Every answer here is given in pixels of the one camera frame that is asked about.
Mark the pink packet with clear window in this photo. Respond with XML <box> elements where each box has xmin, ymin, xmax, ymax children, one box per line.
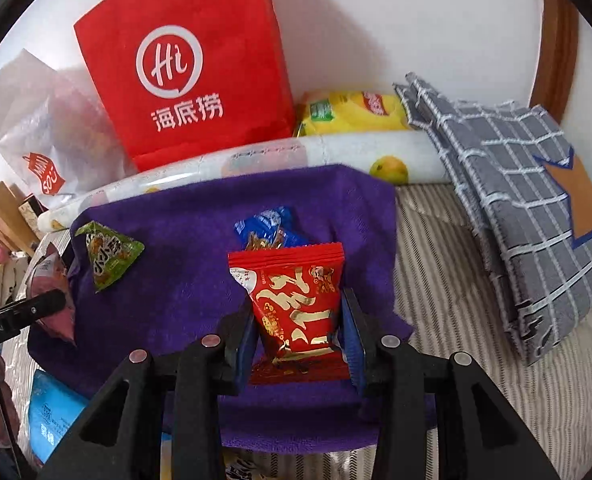
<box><xmin>26</xmin><ymin>243</ymin><xmax>75</xmax><ymax>344</ymax></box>

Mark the green snack packet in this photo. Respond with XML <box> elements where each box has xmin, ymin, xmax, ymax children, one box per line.
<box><xmin>75</xmin><ymin>221</ymin><xmax>145</xmax><ymax>292</ymax></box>

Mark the red snack packet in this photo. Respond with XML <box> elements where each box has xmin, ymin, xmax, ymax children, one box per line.
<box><xmin>227</xmin><ymin>242</ymin><xmax>350</xmax><ymax>386</ymax></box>

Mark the blue snack packet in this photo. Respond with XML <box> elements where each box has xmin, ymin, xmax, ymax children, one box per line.
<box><xmin>234</xmin><ymin>206</ymin><xmax>309</xmax><ymax>250</ymax></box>

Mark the wooden bed headboard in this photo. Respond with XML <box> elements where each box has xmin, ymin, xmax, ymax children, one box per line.
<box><xmin>0</xmin><ymin>181</ymin><xmax>40</xmax><ymax>257</ymax></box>

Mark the blue tissue pack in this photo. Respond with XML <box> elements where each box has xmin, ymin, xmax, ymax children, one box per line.
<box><xmin>28</xmin><ymin>370</ymin><xmax>88</xmax><ymax>464</ymax></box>

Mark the purple towel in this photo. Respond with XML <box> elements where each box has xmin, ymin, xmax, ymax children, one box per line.
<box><xmin>28</xmin><ymin>165</ymin><xmax>411</xmax><ymax>454</ymax></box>

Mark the decorated book box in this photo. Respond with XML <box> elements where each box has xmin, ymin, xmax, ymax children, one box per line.
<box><xmin>18</xmin><ymin>194</ymin><xmax>46</xmax><ymax>240</ymax></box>

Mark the striped mattress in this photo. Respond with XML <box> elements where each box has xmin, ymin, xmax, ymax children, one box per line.
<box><xmin>0</xmin><ymin>181</ymin><xmax>592</xmax><ymax>480</ymax></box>

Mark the white Miniso plastic bag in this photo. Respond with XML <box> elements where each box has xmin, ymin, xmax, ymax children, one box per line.
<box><xmin>0</xmin><ymin>50</ymin><xmax>136</xmax><ymax>209</ymax></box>

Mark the grey checked folded cloth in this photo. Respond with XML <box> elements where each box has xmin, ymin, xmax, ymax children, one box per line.
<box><xmin>395</xmin><ymin>73</ymin><xmax>592</xmax><ymax>364</ymax></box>

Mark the rolled fruit-print white mat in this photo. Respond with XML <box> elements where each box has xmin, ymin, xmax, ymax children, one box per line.
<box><xmin>38</xmin><ymin>130</ymin><xmax>449</xmax><ymax>233</ymax></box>

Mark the yellow chips bag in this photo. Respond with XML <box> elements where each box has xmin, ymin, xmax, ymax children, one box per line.
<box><xmin>295</xmin><ymin>90</ymin><xmax>410</xmax><ymax>136</ymax></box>

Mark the red paper shopping bag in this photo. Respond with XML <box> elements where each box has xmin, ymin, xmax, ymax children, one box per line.
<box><xmin>74</xmin><ymin>0</ymin><xmax>295</xmax><ymax>171</ymax></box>

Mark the brown wooden door frame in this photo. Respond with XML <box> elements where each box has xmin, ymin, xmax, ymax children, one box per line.
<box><xmin>528</xmin><ymin>0</ymin><xmax>582</xmax><ymax>125</ymax></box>

